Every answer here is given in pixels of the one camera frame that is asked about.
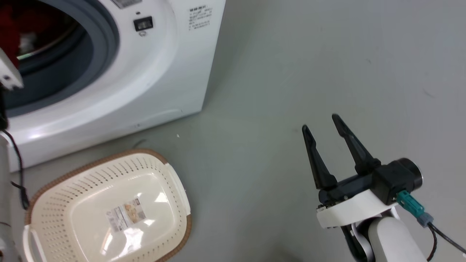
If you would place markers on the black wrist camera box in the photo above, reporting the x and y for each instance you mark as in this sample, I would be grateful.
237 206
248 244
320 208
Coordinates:
397 178

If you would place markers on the grey rubber door gasket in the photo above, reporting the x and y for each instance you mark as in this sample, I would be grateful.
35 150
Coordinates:
102 47

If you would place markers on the black door latch socket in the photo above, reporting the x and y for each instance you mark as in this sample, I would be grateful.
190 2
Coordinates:
143 24

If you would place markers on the printed text label sticker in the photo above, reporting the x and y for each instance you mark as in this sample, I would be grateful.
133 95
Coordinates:
199 18

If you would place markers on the product label sticker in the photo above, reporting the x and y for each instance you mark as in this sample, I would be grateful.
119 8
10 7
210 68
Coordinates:
126 214

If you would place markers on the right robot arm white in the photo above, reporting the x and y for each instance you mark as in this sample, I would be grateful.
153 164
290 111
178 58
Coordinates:
386 240

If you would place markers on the white front-load washing machine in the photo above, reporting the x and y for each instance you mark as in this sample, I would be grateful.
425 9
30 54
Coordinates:
171 72

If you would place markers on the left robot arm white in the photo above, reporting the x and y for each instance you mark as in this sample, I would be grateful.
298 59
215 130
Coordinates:
7 69

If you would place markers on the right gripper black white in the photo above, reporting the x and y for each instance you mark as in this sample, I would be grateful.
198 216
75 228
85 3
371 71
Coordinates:
349 207

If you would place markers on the red garment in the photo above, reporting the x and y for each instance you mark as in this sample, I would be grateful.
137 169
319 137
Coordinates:
14 25

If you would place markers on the cream perforated laundry basket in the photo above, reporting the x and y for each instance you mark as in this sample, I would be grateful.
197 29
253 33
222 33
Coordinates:
91 182

